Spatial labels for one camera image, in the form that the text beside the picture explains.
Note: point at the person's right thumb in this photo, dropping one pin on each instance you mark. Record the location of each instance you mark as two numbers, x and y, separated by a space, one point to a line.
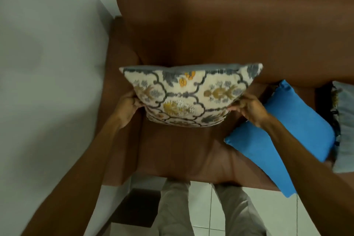
235 108

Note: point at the floral patterned cream pillow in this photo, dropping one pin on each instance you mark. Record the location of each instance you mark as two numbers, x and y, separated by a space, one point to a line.
190 96

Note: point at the person's left thumb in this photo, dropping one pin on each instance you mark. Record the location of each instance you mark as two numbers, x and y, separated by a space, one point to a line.
138 103

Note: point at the person's left forearm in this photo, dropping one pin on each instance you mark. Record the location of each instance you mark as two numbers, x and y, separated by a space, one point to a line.
74 180

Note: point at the person's right hand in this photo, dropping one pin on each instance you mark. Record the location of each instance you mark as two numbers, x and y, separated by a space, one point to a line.
253 110

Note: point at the person's left hand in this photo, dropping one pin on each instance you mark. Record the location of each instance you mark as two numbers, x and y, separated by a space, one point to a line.
125 110

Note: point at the grey patterned pillow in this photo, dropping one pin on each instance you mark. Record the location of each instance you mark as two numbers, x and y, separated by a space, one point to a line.
344 128

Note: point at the person's right forearm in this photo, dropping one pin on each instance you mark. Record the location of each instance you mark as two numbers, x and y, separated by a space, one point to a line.
309 169

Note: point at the blue pillow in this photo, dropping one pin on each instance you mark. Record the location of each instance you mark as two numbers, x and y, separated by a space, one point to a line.
282 136

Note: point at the person's grey trousers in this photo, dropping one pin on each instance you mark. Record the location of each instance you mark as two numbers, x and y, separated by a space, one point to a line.
204 208

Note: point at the brown sofa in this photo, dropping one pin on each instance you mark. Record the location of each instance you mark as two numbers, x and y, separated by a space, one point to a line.
221 42

